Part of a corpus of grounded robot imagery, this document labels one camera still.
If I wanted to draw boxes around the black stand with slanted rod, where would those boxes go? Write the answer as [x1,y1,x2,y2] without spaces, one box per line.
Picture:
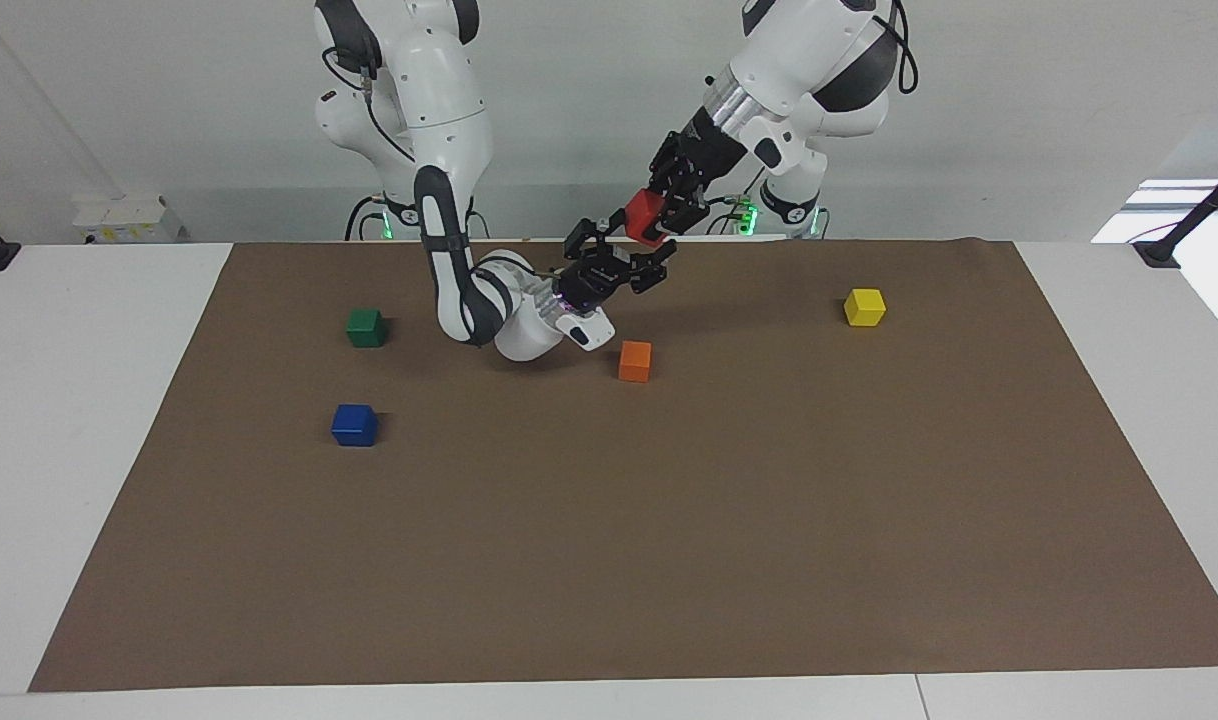
[1132,158,1218,269]

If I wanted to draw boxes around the black right base cable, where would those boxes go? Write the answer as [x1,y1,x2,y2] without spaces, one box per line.
[345,195,386,242]

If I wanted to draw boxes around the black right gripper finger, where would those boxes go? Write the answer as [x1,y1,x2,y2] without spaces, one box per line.
[566,217,625,259]
[627,240,678,294]

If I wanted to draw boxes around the black base cable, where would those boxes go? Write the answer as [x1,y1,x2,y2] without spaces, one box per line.
[345,195,386,242]
[707,165,772,238]

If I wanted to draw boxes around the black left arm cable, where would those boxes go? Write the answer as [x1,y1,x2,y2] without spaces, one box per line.
[887,0,919,97]

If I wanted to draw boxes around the black left base cable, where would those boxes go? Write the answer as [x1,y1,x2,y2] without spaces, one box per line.
[707,165,772,238]

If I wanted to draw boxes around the yellow wooden block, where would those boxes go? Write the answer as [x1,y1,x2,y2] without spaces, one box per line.
[843,287,888,328]

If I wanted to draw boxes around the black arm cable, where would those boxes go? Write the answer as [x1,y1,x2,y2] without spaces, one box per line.
[887,0,919,97]
[321,45,416,166]

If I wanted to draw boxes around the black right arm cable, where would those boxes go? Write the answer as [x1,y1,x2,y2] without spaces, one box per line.
[321,45,416,166]

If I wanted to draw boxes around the white box with yellow label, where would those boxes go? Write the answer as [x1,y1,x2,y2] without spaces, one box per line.
[72,193,187,246]

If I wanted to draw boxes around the brown table mat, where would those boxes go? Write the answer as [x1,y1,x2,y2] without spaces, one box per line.
[27,238,1218,693]

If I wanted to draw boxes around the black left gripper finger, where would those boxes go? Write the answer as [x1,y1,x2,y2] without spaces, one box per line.
[662,190,710,241]
[649,150,692,196]

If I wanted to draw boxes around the red wooden block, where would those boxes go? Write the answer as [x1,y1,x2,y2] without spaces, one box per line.
[624,188,668,249]

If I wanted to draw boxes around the blue wooden block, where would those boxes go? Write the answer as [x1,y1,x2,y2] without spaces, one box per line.
[330,403,379,448]

